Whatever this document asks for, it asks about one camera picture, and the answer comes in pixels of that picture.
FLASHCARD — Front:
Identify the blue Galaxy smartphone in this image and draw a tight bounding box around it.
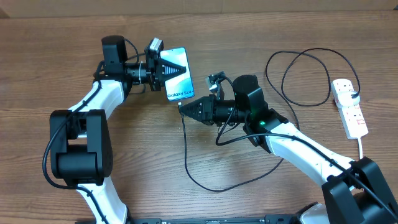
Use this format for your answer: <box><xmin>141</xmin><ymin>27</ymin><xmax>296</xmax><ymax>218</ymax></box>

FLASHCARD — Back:
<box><xmin>160</xmin><ymin>47</ymin><xmax>195</xmax><ymax>101</ymax></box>

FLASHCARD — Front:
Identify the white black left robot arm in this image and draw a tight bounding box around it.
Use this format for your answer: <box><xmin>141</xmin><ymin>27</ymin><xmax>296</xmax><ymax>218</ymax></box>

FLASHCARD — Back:
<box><xmin>42</xmin><ymin>35</ymin><xmax>194</xmax><ymax>223</ymax></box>

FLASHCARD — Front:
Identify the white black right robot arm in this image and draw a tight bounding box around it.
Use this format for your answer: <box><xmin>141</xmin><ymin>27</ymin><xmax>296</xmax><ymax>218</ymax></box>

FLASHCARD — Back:
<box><xmin>178</xmin><ymin>73</ymin><xmax>397</xmax><ymax>223</ymax></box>

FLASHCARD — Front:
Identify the white charger plug adapter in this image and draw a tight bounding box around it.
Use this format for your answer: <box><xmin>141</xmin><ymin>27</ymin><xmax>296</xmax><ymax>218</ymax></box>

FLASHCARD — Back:
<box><xmin>335</xmin><ymin>91</ymin><xmax>360</xmax><ymax>108</ymax></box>

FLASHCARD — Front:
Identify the white power strip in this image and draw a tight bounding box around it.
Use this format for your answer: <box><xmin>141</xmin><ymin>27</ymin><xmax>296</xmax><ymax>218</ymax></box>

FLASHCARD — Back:
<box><xmin>331</xmin><ymin>79</ymin><xmax>369</xmax><ymax>139</ymax></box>

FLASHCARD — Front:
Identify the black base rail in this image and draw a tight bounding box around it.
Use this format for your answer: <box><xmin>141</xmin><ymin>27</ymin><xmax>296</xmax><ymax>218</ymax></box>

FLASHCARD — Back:
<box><xmin>127</xmin><ymin>214</ymin><xmax>300</xmax><ymax>224</ymax></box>

